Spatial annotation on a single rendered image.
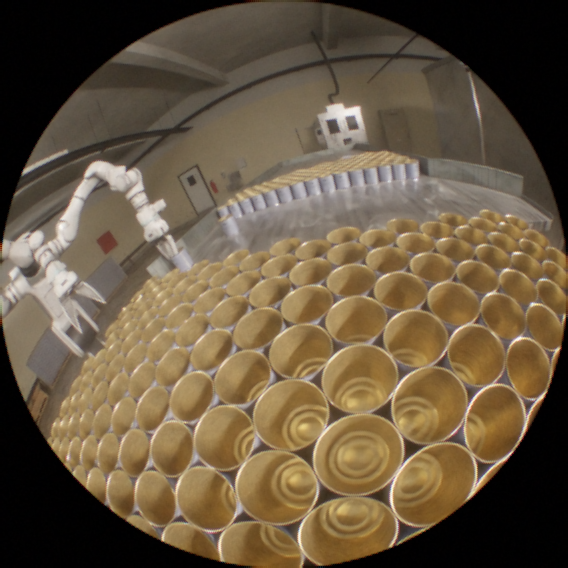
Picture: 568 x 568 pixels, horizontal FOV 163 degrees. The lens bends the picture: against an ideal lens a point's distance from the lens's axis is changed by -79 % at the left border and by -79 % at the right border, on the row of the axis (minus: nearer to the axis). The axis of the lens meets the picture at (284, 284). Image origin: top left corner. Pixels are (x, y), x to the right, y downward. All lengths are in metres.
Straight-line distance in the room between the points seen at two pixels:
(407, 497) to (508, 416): 0.12
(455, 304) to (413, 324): 0.08
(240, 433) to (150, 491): 0.15
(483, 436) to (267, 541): 0.26
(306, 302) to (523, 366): 0.32
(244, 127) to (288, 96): 1.77
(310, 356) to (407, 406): 0.15
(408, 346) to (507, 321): 0.15
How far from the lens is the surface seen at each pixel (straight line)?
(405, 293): 0.30
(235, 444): 0.29
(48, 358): 7.04
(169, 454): 0.29
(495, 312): 0.31
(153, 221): 0.75
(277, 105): 7.10
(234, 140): 7.43
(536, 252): 0.48
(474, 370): 0.29
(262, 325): 0.30
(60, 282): 0.76
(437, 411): 0.26
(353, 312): 0.26
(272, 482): 0.26
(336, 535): 0.26
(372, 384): 0.26
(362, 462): 0.24
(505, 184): 1.06
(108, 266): 7.62
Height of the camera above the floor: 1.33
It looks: 36 degrees down
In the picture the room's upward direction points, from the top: 24 degrees counter-clockwise
